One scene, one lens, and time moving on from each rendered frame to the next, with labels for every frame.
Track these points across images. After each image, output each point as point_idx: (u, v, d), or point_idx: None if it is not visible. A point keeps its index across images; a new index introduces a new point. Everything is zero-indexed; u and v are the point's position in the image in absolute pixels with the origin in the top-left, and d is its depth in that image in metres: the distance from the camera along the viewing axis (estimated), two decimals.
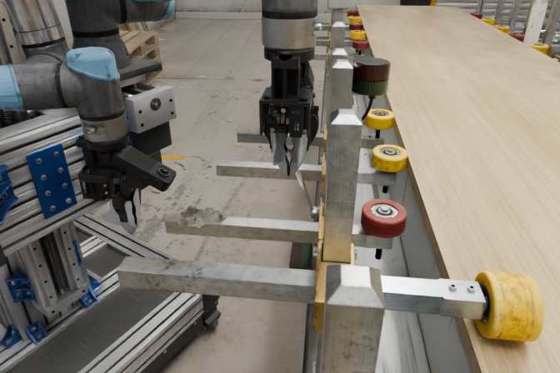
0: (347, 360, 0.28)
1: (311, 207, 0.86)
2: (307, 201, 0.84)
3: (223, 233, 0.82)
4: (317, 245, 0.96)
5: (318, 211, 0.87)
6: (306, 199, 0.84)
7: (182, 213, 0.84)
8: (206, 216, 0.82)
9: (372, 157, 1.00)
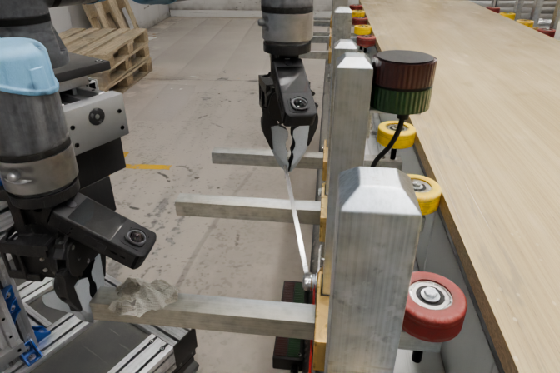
0: None
1: (305, 263, 0.60)
2: (302, 247, 0.61)
3: (179, 322, 0.54)
4: None
5: (316, 273, 0.59)
6: (299, 246, 0.61)
7: (117, 289, 0.56)
8: (151, 298, 0.53)
9: None
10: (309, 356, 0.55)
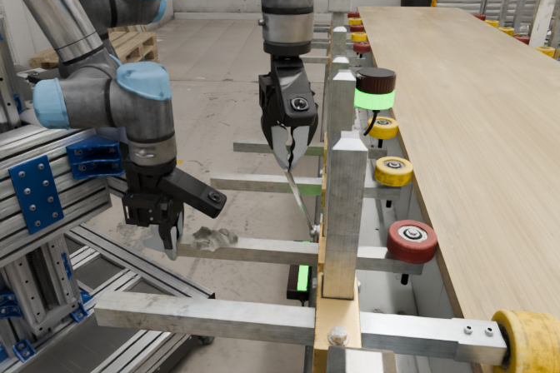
0: None
1: (310, 226, 0.80)
2: (307, 220, 0.79)
3: (239, 256, 0.76)
4: None
5: (318, 230, 0.81)
6: (305, 218, 0.79)
7: (194, 235, 0.78)
8: (220, 239, 0.76)
9: (375, 171, 0.95)
10: None
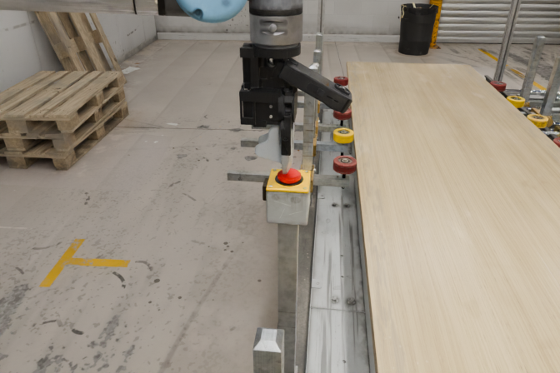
0: None
1: None
2: None
3: None
4: None
5: None
6: None
7: None
8: None
9: None
10: None
